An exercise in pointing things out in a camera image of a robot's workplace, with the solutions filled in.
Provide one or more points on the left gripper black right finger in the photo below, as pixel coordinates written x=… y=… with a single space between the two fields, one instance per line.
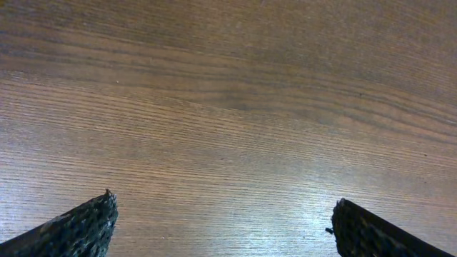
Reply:
x=361 y=233

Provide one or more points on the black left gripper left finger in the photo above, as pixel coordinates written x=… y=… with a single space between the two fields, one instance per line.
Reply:
x=84 y=231

